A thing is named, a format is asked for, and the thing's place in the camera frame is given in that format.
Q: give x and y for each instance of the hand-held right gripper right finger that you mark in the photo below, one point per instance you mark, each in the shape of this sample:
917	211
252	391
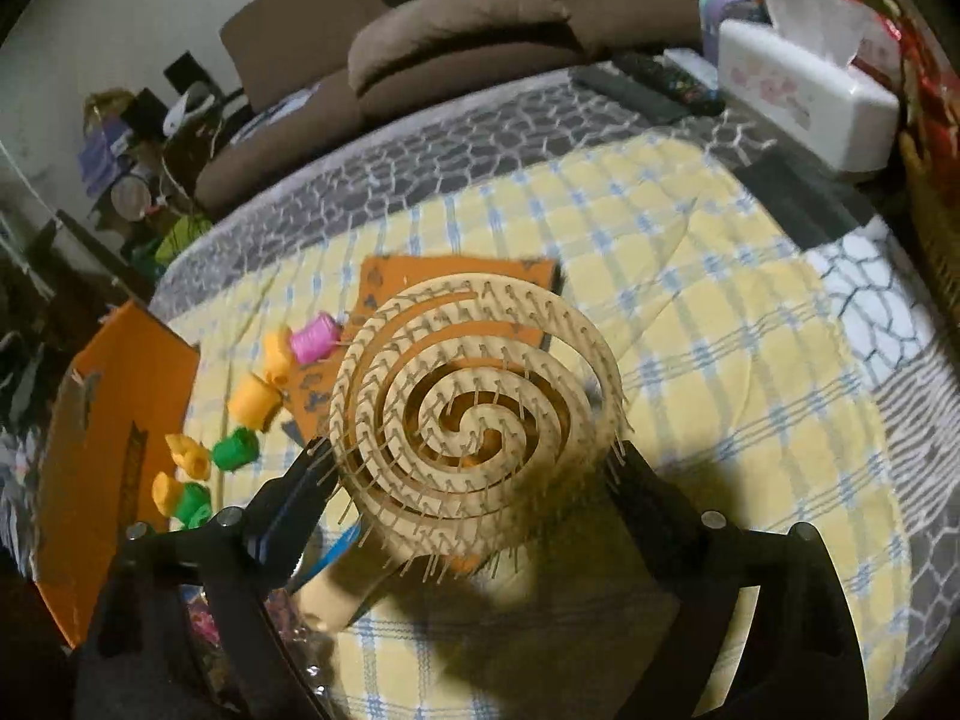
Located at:
652	510

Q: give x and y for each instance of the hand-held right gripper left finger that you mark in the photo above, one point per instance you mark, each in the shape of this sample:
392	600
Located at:
289	517

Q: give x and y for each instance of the blue plastic stick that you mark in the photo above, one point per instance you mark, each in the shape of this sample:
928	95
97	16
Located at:
334	551

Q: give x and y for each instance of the green hair roller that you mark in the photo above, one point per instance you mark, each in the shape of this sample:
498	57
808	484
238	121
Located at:
234	450
193	505

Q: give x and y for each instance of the bag of colourful rubber bands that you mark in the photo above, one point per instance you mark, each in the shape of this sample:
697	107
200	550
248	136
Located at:
300	619

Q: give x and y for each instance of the yellow hair roller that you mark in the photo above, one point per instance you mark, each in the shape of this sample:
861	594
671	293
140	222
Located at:
255	401
166	493
276	351
187	457

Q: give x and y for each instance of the pink hair roller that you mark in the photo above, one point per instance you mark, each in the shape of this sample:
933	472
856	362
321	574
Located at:
313	337

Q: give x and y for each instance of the orange cardboard box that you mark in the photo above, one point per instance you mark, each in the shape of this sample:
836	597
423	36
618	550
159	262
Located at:
105	465

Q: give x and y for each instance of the beige spiral hairbrush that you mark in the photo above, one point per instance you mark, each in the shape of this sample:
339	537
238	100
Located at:
480	360

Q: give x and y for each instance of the yellow plaid cloth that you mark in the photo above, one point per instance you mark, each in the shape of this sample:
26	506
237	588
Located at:
750	352

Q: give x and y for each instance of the green bag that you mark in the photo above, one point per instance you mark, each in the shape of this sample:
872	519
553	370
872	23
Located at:
178	232

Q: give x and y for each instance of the round metal tin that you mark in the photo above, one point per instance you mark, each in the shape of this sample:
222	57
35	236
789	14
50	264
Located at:
131	196

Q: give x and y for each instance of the grey patterned blanket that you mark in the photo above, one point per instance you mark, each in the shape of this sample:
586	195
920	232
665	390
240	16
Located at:
450	150

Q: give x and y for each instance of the black remote control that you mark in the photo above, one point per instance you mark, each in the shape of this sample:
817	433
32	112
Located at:
622	94
671	81

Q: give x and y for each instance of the white tissue box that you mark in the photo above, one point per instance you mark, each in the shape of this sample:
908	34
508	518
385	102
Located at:
810	105

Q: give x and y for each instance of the small black box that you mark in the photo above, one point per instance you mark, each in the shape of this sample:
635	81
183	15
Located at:
184	71

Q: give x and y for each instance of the brown sofa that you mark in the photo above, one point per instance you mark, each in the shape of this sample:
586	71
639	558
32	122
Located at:
300	30

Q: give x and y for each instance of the pastel lidded container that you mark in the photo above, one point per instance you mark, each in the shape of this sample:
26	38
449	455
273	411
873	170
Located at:
731	4

